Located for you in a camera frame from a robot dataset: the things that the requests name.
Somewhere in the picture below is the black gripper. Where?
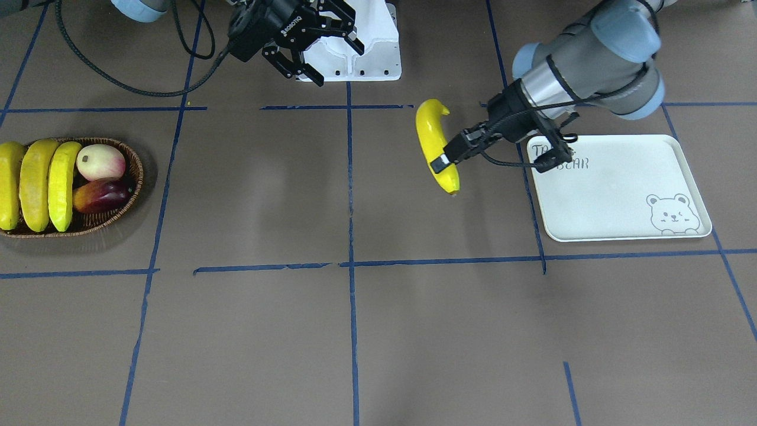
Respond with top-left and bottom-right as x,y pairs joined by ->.
228,1 -> 365,87
429,80 -> 547,175

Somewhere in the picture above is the yellow banana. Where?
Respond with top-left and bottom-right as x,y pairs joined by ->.
1,141 -> 26,230
415,99 -> 461,196
19,138 -> 59,233
47,141 -> 83,232

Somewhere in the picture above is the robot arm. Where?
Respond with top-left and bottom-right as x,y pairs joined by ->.
53,1 -> 365,98
428,1 -> 671,175

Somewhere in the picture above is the brown wicker basket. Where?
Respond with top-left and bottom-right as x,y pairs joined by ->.
2,137 -> 144,239

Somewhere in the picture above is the cream bear print tray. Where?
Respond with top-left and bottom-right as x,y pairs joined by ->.
532,134 -> 712,242

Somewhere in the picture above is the dark red mango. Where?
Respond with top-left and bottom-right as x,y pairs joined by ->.
73,179 -> 135,215

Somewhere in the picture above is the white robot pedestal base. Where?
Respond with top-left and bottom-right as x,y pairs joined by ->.
303,1 -> 402,82

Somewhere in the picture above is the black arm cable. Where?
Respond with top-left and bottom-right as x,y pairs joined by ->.
54,0 -> 249,98
480,0 -> 660,169

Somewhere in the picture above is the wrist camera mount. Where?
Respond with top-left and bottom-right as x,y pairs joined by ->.
532,111 -> 580,173

